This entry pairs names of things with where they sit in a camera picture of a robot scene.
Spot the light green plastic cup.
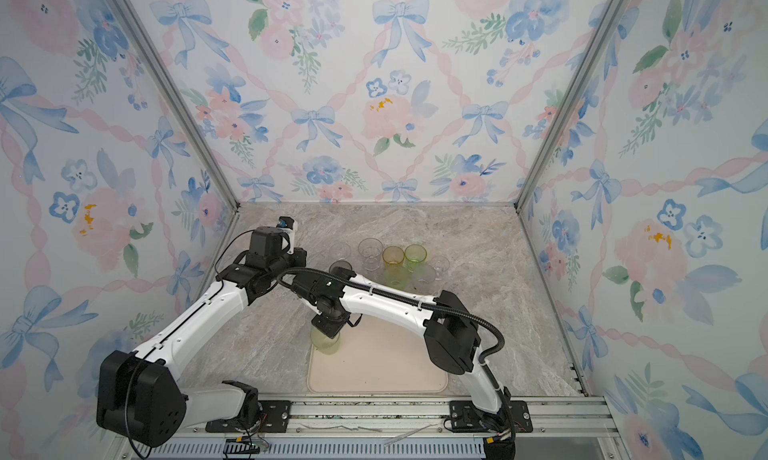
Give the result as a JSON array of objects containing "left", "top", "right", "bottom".
[
  {"left": 310, "top": 327, "right": 341, "bottom": 355},
  {"left": 384, "top": 265, "right": 411, "bottom": 291}
]

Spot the clear plastic cup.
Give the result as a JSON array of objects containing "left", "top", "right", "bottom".
[
  {"left": 411, "top": 264, "right": 437, "bottom": 295},
  {"left": 358, "top": 238, "right": 384, "bottom": 272},
  {"left": 328, "top": 241, "right": 351, "bottom": 261},
  {"left": 429, "top": 255, "right": 450, "bottom": 280}
]

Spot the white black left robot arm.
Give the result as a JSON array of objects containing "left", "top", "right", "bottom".
[{"left": 96, "top": 217, "right": 306, "bottom": 448}]

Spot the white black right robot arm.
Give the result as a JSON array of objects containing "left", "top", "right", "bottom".
[{"left": 278, "top": 267, "right": 514, "bottom": 434}]

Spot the beige plastic tray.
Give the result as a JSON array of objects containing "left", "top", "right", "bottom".
[{"left": 307, "top": 317, "right": 448, "bottom": 395}]

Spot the grey smoked plastic cup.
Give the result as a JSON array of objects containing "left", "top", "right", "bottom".
[{"left": 328, "top": 260, "right": 353, "bottom": 276}]

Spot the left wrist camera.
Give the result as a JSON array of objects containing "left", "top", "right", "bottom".
[{"left": 277, "top": 216, "right": 297, "bottom": 239}]

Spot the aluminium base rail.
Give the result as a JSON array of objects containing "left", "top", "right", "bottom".
[{"left": 105, "top": 395, "right": 629, "bottom": 459}]

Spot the aluminium corner post left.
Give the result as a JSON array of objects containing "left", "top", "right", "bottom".
[{"left": 106, "top": 0, "right": 240, "bottom": 212}]

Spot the aluminium corner post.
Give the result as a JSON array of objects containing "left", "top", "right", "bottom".
[
  {"left": 106, "top": 0, "right": 240, "bottom": 212},
  {"left": 514, "top": 0, "right": 627, "bottom": 216}
]

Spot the aluminium corner post right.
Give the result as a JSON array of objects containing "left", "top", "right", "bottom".
[{"left": 514, "top": 0, "right": 627, "bottom": 216}]

